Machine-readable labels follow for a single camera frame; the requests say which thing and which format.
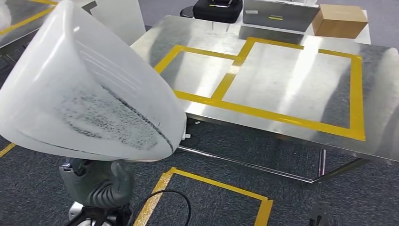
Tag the stainless steel table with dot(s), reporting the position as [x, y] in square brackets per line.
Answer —
[25, 9]

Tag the grey laptop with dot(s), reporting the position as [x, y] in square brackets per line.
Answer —
[280, 15]

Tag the white partition panel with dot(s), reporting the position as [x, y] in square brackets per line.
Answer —
[118, 18]

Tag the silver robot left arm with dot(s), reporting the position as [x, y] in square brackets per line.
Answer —
[74, 212]

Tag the yellow floor tape square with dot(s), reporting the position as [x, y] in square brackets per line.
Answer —
[153, 199]

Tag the yellow tape table outline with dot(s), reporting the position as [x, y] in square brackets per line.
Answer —
[31, 19]

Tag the stainless steel workbench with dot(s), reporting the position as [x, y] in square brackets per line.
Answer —
[380, 103]

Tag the large white plastic part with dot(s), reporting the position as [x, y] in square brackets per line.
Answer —
[78, 87]

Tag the black bag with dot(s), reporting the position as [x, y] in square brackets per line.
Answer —
[218, 11]

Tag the white power strip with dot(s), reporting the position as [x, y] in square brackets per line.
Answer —
[187, 136]

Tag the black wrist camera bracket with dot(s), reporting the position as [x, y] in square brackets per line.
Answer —
[103, 216]

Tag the brown cardboard box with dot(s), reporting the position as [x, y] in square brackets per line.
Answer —
[339, 21]

